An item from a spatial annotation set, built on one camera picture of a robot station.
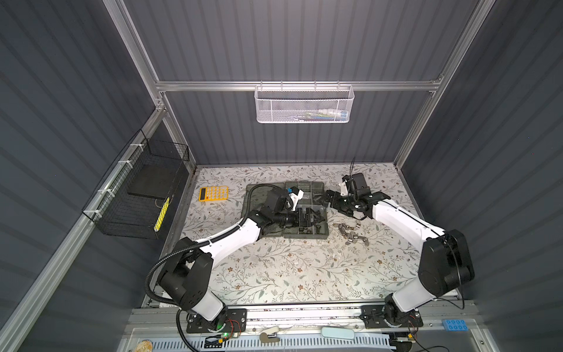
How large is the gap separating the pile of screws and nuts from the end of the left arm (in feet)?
0.93

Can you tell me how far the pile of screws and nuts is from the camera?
932 mm

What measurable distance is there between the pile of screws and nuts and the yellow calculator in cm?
56

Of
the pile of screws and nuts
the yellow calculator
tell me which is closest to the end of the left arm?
the pile of screws and nuts

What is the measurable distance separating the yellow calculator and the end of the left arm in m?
0.47

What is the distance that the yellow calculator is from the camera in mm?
1072

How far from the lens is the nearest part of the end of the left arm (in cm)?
67
